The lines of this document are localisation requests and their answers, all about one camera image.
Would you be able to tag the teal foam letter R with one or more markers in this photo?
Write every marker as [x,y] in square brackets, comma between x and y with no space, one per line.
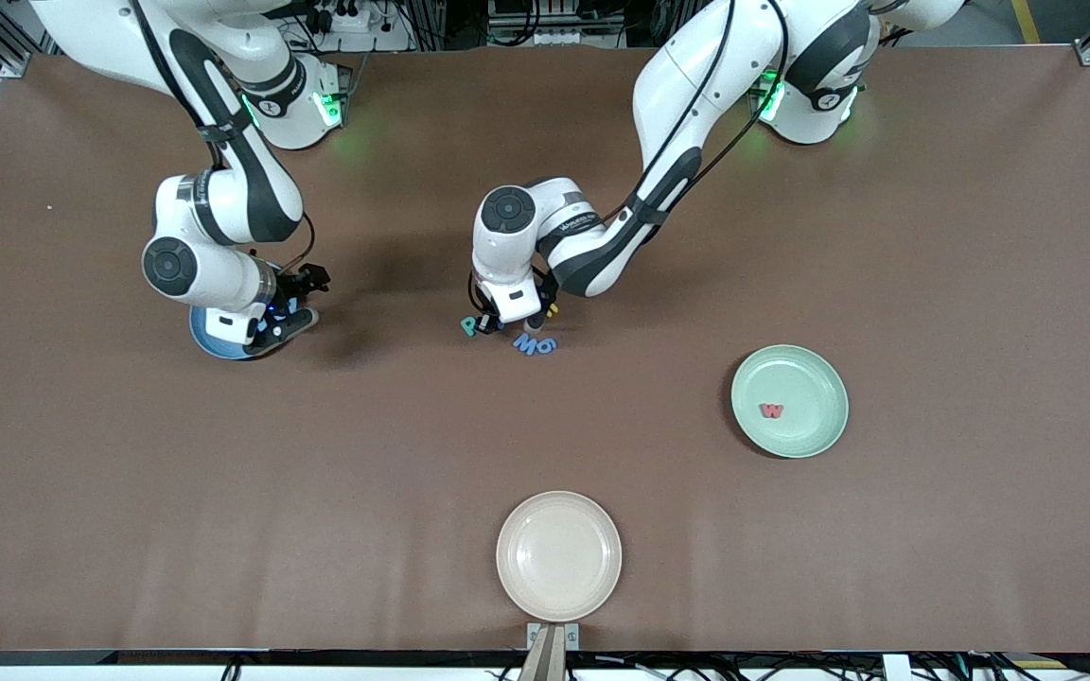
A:
[469,326]

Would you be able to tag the red-pink foam lowercase w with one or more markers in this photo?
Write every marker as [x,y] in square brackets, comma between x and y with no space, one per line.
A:
[772,410]

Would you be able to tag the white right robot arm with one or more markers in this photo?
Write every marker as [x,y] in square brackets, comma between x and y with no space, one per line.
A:
[223,199]

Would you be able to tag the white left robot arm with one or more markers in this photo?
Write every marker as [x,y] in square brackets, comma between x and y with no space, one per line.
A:
[668,113]

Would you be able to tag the blue round plate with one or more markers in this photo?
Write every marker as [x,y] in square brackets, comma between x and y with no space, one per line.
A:
[219,348]

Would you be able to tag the blue foam uppercase W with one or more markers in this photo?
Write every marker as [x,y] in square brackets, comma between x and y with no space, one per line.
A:
[526,343]

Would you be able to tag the blue foam lowercase g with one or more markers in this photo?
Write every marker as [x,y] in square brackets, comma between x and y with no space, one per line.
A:
[547,346]

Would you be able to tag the beige round plate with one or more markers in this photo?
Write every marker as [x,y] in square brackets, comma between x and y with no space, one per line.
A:
[559,556]

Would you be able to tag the green round plate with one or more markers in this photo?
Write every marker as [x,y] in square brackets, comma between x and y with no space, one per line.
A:
[810,378]

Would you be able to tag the brown table cover sheet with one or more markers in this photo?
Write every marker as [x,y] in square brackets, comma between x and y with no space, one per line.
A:
[318,473]

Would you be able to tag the white power strip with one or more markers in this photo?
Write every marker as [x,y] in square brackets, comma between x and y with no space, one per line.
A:
[346,24]

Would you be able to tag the grey metal mount bracket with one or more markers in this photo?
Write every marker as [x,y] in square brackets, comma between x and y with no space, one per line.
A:
[533,632]

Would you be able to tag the camera mount post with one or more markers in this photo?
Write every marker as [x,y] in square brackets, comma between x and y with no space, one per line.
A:
[545,662]

